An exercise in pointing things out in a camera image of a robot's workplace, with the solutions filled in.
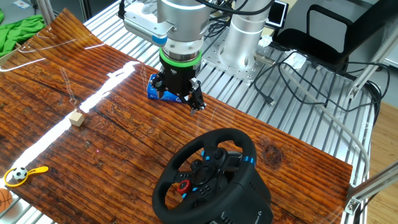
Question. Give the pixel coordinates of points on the tiny soccer ball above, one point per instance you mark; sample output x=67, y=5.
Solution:
x=20, y=174

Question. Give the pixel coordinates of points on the cardboard box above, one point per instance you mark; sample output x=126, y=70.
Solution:
x=9, y=56

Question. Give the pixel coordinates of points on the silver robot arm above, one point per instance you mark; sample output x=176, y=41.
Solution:
x=183, y=18

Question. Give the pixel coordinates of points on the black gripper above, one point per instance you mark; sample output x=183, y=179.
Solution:
x=178, y=77

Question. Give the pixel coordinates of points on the black office chair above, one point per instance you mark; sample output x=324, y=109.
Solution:
x=311, y=43

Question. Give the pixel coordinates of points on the mini orange basketball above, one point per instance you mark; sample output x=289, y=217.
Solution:
x=4, y=200

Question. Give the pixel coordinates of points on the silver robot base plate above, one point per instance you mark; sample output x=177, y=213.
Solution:
x=245, y=73

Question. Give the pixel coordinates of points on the blue tissue pack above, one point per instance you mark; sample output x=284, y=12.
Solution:
x=153, y=93

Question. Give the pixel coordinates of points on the crumpled white paper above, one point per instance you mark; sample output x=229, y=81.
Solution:
x=295, y=59
x=265, y=41

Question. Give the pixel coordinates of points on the white framed phone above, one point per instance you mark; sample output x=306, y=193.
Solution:
x=276, y=14

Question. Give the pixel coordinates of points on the green cloth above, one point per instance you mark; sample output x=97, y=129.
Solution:
x=18, y=31

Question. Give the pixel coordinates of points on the wood grain table mat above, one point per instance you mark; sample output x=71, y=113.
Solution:
x=124, y=149

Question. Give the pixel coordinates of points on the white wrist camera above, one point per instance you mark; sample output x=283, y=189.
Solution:
x=140, y=25

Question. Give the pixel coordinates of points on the black racing steering wheel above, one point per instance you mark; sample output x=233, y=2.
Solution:
x=230, y=133
x=248, y=199

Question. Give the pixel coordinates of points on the white printed card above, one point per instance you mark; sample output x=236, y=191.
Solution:
x=21, y=4

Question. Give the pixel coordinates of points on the aluminium frame post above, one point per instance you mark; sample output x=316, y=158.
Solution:
x=373, y=183
x=46, y=11
x=373, y=59

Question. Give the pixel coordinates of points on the small wooden cube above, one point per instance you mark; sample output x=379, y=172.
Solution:
x=76, y=119

